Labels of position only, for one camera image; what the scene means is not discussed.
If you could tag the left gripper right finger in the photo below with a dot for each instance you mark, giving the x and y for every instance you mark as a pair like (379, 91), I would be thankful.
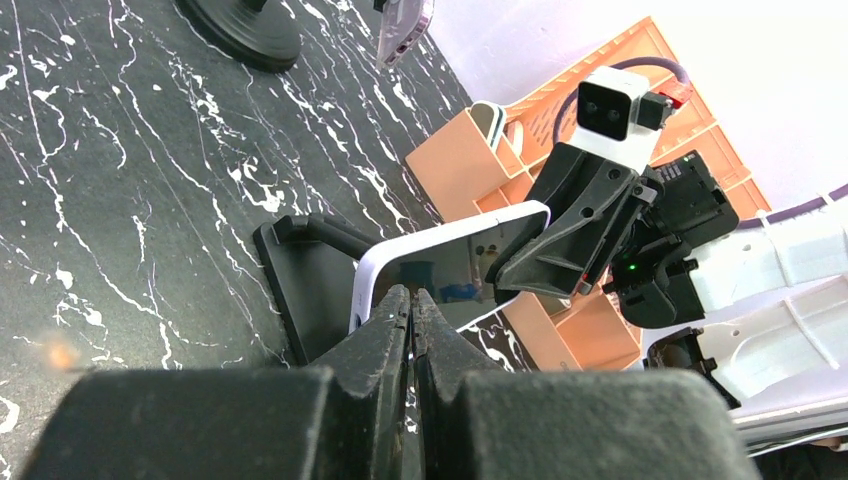
(481, 422)

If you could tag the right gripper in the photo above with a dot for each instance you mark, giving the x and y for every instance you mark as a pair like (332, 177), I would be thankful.
(595, 205)

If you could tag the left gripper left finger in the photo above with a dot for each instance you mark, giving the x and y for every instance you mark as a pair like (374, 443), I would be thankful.
(340, 417)

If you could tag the phone with lilac case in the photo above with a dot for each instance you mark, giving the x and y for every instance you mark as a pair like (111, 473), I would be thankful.
(450, 261)

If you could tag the black folding phone stand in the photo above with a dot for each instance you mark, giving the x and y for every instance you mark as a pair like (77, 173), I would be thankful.
(309, 262)

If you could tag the phone with purple clear case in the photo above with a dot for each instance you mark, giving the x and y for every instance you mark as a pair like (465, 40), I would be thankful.
(403, 24)

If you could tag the black round phone stand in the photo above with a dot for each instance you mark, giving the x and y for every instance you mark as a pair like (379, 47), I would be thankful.
(259, 34)

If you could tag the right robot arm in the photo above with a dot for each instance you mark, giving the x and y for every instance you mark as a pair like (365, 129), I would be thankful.
(747, 304)

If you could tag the orange mesh file rack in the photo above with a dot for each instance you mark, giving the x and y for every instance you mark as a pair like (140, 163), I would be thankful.
(548, 116)

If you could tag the orange desk organizer tray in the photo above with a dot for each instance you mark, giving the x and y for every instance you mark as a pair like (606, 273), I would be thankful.
(467, 178)

